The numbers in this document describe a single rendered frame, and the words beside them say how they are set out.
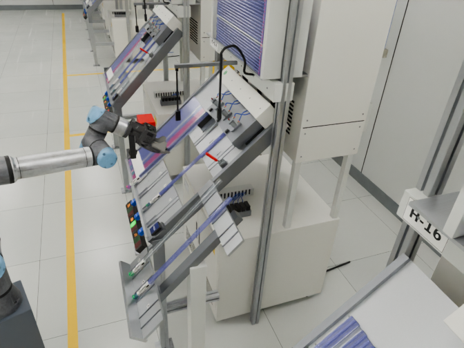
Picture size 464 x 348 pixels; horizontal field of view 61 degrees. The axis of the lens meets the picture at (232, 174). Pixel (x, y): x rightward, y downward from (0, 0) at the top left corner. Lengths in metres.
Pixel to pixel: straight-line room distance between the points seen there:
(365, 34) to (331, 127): 0.38
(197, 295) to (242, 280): 0.57
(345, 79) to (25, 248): 2.23
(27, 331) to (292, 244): 1.22
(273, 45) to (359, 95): 0.48
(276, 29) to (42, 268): 2.02
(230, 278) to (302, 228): 0.43
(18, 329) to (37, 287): 0.81
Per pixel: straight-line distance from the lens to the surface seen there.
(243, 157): 1.57
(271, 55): 1.42
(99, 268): 2.64
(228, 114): 1.69
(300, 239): 2.02
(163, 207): 1.74
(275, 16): 1.39
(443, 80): 2.86
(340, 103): 1.68
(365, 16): 1.60
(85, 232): 2.92
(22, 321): 1.83
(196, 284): 1.47
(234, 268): 1.96
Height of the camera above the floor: 1.86
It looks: 33 degrees down
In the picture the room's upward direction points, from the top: 4 degrees clockwise
